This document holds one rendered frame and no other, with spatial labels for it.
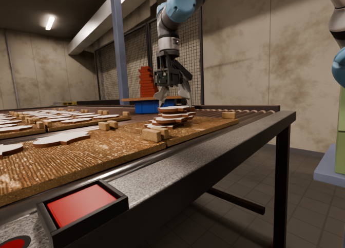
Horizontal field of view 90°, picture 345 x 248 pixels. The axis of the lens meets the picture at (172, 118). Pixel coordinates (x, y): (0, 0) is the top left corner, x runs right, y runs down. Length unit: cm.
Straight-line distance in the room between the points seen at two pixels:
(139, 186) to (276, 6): 361
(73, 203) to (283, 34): 351
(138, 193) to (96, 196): 5
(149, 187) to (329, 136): 324
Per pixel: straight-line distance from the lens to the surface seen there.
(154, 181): 29
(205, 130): 55
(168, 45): 63
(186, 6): 55
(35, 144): 54
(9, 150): 52
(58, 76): 989
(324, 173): 49
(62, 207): 25
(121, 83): 250
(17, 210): 31
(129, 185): 29
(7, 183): 35
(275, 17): 367
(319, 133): 341
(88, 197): 25
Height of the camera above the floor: 105
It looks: 8 degrees down
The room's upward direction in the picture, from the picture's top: 3 degrees counter-clockwise
